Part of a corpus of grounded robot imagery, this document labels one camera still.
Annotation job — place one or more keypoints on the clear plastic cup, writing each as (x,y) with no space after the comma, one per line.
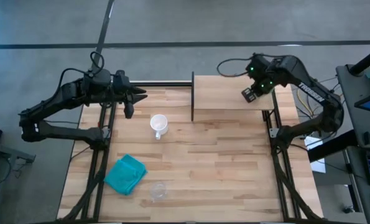
(158,191)

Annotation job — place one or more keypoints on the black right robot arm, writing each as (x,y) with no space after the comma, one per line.
(312,90)

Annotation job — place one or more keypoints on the dark low side table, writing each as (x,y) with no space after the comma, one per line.
(7,151)

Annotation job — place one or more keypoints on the wooden shelf with black legs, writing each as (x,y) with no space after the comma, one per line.
(222,93)

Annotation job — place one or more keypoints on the white paper sheet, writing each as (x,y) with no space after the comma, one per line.
(316,161)

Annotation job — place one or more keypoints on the white ceramic mug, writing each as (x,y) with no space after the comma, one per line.
(159,124)

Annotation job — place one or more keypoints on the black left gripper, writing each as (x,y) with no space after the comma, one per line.
(121,85)

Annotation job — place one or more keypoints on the teal folded cloth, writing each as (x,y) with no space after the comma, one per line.
(125,174)

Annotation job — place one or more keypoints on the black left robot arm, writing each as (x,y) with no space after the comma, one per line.
(63,93)

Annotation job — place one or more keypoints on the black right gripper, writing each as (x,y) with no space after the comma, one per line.
(264,87)

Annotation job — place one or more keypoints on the black flat bar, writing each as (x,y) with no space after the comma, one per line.
(331,146)

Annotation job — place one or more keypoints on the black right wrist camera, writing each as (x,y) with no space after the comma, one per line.
(256,67)

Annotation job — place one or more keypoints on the black diagonal pole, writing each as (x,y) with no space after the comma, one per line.
(368,59)

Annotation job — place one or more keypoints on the dark grey side desk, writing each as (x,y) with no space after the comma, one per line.
(358,124)

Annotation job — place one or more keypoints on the black aluminium table rail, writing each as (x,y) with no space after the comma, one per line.
(160,83)

